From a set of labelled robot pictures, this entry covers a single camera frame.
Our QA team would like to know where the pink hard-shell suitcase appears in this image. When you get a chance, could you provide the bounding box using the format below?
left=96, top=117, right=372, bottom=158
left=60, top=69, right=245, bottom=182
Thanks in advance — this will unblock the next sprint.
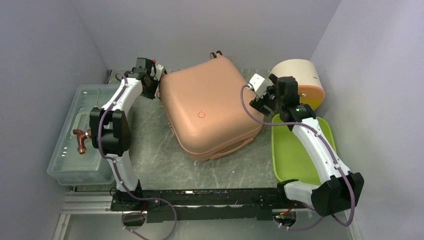
left=158, top=50, right=262, bottom=162

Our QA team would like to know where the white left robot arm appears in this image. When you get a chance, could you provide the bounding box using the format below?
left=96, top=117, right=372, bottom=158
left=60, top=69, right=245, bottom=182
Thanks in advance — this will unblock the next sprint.
left=89, top=57, right=165, bottom=210

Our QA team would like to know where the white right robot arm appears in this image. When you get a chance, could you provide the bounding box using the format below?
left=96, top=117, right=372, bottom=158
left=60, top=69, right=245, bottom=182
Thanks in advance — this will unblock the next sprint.
left=244, top=74, right=365, bottom=217

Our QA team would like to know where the cream orange drawer cabinet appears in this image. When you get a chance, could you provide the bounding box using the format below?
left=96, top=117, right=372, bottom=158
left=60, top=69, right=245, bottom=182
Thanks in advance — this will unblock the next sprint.
left=270, top=59, right=325, bottom=111

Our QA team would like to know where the yellow black screwdriver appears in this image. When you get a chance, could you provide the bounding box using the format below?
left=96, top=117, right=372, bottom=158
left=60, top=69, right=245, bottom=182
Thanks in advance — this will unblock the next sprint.
left=93, top=88, right=100, bottom=108

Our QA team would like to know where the lime green plastic tray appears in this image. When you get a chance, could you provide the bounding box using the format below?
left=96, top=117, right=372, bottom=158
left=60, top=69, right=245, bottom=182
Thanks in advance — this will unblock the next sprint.
left=271, top=126, right=321, bottom=186

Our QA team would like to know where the clear plastic storage box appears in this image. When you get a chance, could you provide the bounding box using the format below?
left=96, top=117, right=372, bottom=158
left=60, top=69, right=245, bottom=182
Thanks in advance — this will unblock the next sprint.
left=47, top=84, right=119, bottom=186

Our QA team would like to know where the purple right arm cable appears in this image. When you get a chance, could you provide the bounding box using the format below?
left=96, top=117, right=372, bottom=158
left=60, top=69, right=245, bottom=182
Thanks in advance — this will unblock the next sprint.
left=239, top=85, right=357, bottom=232

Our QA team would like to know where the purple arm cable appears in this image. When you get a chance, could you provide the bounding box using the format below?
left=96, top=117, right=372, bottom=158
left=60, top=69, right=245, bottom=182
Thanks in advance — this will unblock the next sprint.
left=97, top=73, right=178, bottom=240
left=239, top=85, right=357, bottom=232

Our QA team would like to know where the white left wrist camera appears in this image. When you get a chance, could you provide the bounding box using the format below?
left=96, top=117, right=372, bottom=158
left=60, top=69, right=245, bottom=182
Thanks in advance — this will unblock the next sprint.
left=151, top=63, right=166, bottom=82

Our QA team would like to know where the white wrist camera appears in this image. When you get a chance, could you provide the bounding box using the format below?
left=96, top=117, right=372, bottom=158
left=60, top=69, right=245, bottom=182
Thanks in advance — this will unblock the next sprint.
left=248, top=73, right=269, bottom=96
left=151, top=63, right=166, bottom=82

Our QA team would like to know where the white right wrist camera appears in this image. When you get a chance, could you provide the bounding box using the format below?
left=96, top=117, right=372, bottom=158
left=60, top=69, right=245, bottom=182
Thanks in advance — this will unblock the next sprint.
left=248, top=73, right=269, bottom=96

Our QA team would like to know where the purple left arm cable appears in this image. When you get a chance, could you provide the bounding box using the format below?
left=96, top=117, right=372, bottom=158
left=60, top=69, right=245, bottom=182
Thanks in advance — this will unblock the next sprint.
left=97, top=73, right=178, bottom=240

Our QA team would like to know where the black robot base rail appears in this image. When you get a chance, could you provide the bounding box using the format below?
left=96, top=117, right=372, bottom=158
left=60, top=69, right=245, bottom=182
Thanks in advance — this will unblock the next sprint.
left=110, top=187, right=305, bottom=223

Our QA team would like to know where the aluminium frame rail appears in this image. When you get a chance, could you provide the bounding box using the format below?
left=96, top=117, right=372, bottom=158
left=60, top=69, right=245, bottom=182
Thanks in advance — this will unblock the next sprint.
left=52, top=191, right=113, bottom=240

